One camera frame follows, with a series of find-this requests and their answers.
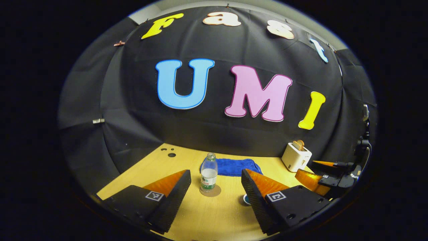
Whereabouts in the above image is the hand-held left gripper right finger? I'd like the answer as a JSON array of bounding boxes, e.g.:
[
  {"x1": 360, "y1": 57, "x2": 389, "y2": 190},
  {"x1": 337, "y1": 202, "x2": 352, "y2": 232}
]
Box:
[{"x1": 241, "y1": 168, "x2": 335, "y2": 235}]

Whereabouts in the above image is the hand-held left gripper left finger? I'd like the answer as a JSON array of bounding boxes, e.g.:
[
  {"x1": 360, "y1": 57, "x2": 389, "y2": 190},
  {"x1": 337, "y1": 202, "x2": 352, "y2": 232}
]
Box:
[{"x1": 97, "y1": 169, "x2": 192, "y2": 235}]

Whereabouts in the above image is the round brown coaster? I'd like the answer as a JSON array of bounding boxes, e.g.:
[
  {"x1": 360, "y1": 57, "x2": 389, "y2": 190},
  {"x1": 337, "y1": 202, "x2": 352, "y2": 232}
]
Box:
[{"x1": 199, "y1": 184, "x2": 222, "y2": 197}]

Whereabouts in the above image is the clear plastic water bottle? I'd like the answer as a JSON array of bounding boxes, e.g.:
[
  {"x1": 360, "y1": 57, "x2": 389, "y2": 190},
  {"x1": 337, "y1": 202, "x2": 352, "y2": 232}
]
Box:
[{"x1": 200, "y1": 153, "x2": 218, "y2": 193}]

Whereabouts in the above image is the white toaster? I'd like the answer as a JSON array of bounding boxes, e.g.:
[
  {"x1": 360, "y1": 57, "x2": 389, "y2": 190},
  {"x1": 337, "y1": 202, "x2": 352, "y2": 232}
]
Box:
[{"x1": 282, "y1": 142, "x2": 312, "y2": 173}]

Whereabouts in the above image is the blue folded towel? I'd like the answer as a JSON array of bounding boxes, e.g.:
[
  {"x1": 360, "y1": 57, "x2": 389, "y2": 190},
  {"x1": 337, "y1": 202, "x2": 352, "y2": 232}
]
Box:
[{"x1": 200, "y1": 158, "x2": 263, "y2": 177}]

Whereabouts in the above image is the black backdrop cloth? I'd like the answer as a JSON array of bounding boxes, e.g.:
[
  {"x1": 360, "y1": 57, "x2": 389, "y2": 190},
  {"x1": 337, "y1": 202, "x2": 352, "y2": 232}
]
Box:
[{"x1": 59, "y1": 5, "x2": 378, "y2": 194}]

